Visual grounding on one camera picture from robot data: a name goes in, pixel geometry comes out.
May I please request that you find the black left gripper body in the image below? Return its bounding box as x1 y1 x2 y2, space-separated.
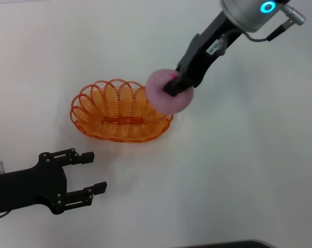
0 151 69 215

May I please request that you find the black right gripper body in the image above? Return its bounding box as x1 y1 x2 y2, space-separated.
176 10 243 90

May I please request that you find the pink peach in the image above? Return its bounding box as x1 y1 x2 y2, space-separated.
145 68 194 114

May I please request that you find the orange plastic woven basket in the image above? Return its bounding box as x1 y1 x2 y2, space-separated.
69 77 174 143

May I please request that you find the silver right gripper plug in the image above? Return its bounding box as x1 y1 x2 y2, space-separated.
217 32 234 56

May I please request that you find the black rounded object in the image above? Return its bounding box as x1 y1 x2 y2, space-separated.
180 240 269 248

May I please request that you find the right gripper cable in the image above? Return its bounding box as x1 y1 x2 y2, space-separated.
245 4 307 42

